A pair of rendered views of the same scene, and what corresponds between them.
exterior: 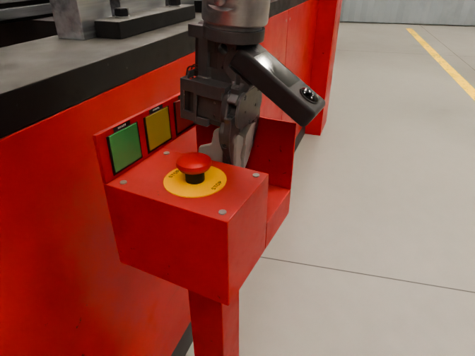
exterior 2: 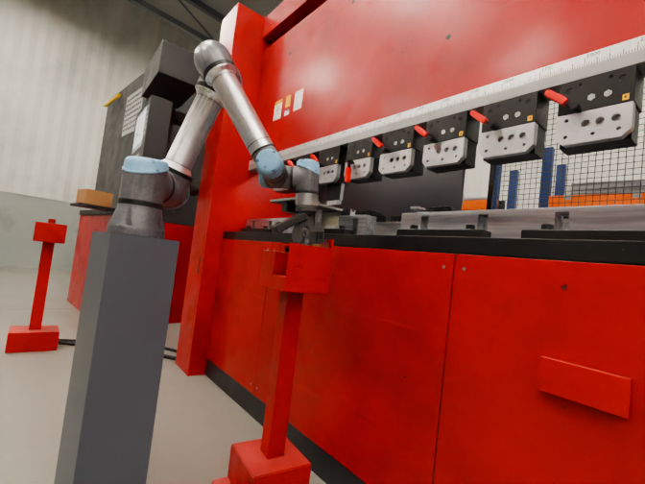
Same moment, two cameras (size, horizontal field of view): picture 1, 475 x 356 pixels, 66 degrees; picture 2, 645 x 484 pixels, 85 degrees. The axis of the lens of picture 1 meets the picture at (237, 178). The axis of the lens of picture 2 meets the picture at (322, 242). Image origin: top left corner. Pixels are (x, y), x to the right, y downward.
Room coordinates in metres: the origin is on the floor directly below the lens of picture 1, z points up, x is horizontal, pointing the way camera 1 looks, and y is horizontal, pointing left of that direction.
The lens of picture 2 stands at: (1.10, -0.95, 0.77)
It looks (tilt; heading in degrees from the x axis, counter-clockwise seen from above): 3 degrees up; 121
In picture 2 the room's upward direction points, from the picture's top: 7 degrees clockwise
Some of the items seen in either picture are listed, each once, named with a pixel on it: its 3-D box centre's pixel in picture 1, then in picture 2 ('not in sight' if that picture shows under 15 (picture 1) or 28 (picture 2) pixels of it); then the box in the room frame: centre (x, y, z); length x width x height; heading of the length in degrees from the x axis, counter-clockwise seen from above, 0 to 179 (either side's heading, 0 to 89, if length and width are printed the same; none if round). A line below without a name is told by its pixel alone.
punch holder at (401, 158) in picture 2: not in sight; (402, 153); (0.64, 0.31, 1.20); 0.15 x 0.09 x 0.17; 159
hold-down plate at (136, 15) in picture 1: (152, 18); (439, 234); (0.84, 0.18, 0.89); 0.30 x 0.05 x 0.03; 159
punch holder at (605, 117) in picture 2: not in sight; (597, 113); (1.20, 0.10, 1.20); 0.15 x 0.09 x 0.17; 159
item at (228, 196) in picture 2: not in sight; (264, 199); (-0.56, 0.95, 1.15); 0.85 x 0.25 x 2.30; 69
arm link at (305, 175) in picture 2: not in sight; (306, 177); (0.44, -0.01, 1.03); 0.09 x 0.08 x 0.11; 30
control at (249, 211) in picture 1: (209, 181); (295, 262); (0.41, 0.04, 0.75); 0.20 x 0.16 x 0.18; 153
